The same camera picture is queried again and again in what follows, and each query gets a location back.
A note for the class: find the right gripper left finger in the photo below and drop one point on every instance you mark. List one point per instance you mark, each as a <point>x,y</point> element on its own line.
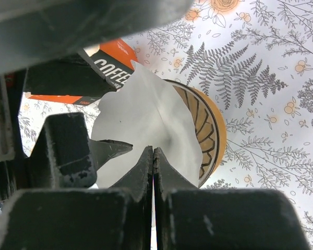
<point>118,217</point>

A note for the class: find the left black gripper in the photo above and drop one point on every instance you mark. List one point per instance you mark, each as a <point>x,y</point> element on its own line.
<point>63,156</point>

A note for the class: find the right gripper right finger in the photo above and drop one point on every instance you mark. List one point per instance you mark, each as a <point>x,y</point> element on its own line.
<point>191,218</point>

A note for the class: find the orange coffee filter box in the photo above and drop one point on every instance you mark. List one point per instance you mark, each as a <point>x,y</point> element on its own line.
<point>84,77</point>

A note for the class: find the single white paper filter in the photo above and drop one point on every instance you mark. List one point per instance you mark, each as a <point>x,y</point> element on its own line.
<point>147,111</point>

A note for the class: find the floral table mat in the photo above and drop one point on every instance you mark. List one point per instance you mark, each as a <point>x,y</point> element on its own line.
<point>255,60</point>

